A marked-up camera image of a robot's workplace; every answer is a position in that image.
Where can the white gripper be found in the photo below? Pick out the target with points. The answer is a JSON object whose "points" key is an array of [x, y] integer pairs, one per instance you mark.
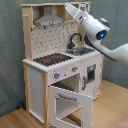
{"points": [[77, 14]]}

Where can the white toy microwave door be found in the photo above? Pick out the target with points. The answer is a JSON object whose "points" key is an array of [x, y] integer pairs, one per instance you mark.
{"points": [[83, 7]]}

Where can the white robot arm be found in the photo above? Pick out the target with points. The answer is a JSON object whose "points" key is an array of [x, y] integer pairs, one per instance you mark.
{"points": [[95, 32]]}

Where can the wooden toy kitchen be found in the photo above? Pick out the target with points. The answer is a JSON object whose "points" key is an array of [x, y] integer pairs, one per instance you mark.
{"points": [[46, 40]]}

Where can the grey range hood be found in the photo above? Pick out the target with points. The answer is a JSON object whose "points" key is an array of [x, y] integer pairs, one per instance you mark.
{"points": [[48, 18]]}

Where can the black toy faucet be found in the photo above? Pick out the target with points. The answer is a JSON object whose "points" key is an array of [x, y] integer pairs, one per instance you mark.
{"points": [[73, 41]]}

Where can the metal toy sink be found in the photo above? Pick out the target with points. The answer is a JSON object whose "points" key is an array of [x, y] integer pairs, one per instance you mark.
{"points": [[79, 51]]}

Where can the black toy stovetop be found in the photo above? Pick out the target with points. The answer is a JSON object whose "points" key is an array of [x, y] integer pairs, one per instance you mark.
{"points": [[52, 59]]}

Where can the right stove knob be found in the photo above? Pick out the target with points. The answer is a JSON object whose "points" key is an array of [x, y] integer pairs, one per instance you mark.
{"points": [[74, 68]]}

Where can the stove knob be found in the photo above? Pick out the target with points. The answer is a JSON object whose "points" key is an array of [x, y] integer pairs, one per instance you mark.
{"points": [[74, 68], [56, 75]]}

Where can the white dishwasher door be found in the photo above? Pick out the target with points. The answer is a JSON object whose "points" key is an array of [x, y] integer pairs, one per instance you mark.
{"points": [[91, 76]]}

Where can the left stove knob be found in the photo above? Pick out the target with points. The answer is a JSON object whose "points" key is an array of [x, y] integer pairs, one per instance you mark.
{"points": [[56, 75]]}

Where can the white oven door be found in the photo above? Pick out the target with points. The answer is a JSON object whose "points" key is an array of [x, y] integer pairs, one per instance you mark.
{"points": [[64, 102]]}

